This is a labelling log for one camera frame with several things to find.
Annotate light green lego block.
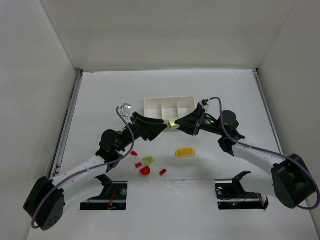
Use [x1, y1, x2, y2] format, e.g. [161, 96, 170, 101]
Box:
[168, 117, 180, 131]

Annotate yellow lego brick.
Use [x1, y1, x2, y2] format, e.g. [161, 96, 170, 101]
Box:
[175, 148, 196, 158]

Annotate red sloped lego piece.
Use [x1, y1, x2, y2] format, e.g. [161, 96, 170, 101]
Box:
[131, 151, 138, 157]

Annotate light green lego plate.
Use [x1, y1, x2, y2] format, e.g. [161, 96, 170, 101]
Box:
[143, 156, 155, 166]

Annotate red small lego brick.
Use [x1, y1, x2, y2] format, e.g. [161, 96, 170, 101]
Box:
[159, 169, 167, 176]

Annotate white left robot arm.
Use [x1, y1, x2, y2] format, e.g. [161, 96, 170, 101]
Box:
[23, 112, 168, 231]

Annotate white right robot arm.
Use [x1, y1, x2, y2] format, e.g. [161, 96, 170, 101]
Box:
[175, 99, 320, 209]

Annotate white three-compartment container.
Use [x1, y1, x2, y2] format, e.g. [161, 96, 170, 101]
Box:
[144, 96, 196, 121]

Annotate red curved lego piece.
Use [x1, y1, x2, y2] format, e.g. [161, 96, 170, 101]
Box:
[135, 162, 143, 169]

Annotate red arch lego piece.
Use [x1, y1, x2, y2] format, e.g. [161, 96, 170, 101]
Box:
[139, 166, 151, 176]

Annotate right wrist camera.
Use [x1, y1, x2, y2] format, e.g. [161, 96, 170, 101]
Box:
[198, 99, 211, 112]

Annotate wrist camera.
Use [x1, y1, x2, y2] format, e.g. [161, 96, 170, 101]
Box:
[198, 99, 211, 112]
[121, 103, 132, 118]

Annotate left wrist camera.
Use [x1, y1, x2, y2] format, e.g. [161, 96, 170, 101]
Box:
[121, 103, 132, 118]

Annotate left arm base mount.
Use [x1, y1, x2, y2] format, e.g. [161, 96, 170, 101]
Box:
[80, 174, 128, 211]

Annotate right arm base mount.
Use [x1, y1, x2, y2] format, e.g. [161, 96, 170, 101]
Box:
[214, 171, 269, 210]

